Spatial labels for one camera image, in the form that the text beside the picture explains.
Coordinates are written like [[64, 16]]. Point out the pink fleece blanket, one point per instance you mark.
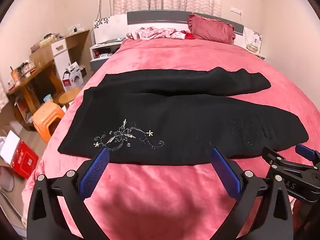
[[162, 55]]

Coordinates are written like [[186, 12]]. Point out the red cloth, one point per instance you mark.
[[189, 35]]

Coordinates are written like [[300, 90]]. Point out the black embroidered pants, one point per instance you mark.
[[175, 120]]

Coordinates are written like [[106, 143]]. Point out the red cardboard box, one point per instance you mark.
[[25, 160]]

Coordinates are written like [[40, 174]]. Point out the clear glass vessel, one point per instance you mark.
[[252, 45]]

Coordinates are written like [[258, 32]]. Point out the blue lidded tub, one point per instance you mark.
[[48, 98]]

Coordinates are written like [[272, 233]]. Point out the round wooden stool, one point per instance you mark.
[[70, 96]]

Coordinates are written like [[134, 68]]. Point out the wooden desk with white drawer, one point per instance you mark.
[[75, 40]]

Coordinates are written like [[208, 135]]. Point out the white appliance box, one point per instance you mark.
[[73, 80]]

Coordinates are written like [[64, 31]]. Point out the clutter on desk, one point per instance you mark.
[[23, 68]]

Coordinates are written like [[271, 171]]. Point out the grey and white headboard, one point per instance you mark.
[[155, 20]]

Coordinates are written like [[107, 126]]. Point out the pink floral clothes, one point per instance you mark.
[[152, 33]]

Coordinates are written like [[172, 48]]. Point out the red ruffled pillow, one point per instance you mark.
[[212, 28]]

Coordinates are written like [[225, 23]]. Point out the white wall outlet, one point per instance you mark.
[[236, 10]]

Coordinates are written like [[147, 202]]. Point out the grey and white nightstand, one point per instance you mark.
[[96, 63]]

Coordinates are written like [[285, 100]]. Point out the orange plastic stool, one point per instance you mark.
[[47, 112]]

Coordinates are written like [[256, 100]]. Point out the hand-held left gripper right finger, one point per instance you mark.
[[223, 172]]

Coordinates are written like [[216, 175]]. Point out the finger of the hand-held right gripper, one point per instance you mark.
[[272, 158], [305, 152]]

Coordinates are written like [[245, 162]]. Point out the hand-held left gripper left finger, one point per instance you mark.
[[98, 171]]

